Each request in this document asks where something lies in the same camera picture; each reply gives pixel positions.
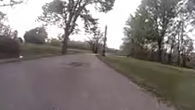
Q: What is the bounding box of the small tree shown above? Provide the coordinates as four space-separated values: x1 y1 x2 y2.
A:
85 25 106 55

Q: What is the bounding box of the dark pole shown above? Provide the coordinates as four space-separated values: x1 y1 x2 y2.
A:
101 23 109 58

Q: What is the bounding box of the grey asphalt road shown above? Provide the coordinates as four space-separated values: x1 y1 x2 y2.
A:
0 45 195 110

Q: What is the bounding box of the large leafy tree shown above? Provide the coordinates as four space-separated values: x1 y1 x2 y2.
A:
34 0 119 59

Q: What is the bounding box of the grass field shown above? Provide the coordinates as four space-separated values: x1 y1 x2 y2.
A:
18 42 94 66

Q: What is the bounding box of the round dark bush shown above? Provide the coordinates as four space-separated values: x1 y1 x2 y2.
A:
22 24 50 46

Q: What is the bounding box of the green grass verge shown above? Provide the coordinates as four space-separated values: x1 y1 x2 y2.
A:
92 53 195 110

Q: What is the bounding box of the row of tall trees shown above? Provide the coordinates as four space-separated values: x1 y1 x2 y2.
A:
118 0 195 71

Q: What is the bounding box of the low dark hedge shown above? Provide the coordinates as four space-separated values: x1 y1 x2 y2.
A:
0 34 23 63

